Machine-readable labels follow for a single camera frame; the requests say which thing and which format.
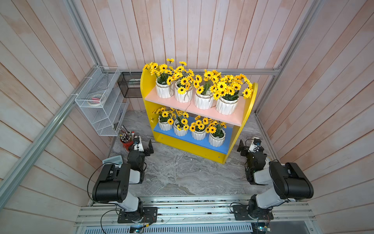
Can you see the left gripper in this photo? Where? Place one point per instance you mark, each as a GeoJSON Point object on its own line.
{"type": "Point", "coordinates": [147, 149]}

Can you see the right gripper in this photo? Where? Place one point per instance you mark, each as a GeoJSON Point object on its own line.
{"type": "Point", "coordinates": [243, 148]}

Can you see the sunflower pot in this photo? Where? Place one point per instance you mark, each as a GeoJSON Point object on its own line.
{"type": "Point", "coordinates": [198, 128]}
{"type": "Point", "coordinates": [205, 87]}
{"type": "Point", "coordinates": [216, 133]}
{"type": "Point", "coordinates": [182, 81]}
{"type": "Point", "coordinates": [164, 78]}
{"type": "Point", "coordinates": [165, 117]}
{"type": "Point", "coordinates": [181, 123]}
{"type": "Point", "coordinates": [227, 91]}

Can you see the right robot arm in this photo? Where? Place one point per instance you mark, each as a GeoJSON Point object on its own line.
{"type": "Point", "coordinates": [288, 182]}

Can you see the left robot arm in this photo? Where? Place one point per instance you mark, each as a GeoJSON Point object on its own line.
{"type": "Point", "coordinates": [112, 185]}

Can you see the red pen holder cup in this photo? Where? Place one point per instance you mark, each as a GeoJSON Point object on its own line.
{"type": "Point", "coordinates": [126, 137]}

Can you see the light blue calculator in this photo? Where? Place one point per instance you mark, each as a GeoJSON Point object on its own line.
{"type": "Point", "coordinates": [118, 160]}

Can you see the yellow two-tier shelf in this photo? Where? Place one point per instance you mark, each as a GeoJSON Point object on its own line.
{"type": "Point", "coordinates": [202, 148]}

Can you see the black mesh basket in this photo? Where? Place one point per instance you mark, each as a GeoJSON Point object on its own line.
{"type": "Point", "coordinates": [129, 83]}

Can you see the tape roll in rack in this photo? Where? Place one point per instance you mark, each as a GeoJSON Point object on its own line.
{"type": "Point", "coordinates": [97, 99]}

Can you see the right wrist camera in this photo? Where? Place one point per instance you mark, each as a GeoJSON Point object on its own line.
{"type": "Point", "coordinates": [255, 145]}

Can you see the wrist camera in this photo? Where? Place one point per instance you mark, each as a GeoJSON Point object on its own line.
{"type": "Point", "coordinates": [255, 145]}
{"type": "Point", "coordinates": [138, 143]}

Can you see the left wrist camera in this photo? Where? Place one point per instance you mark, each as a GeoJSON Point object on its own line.
{"type": "Point", "coordinates": [138, 143]}

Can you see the white wire mesh rack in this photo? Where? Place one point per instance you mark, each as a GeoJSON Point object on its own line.
{"type": "Point", "coordinates": [105, 119]}

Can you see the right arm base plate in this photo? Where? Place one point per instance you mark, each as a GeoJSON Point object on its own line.
{"type": "Point", "coordinates": [251, 212]}

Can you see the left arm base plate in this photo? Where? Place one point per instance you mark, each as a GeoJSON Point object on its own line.
{"type": "Point", "coordinates": [145, 215]}

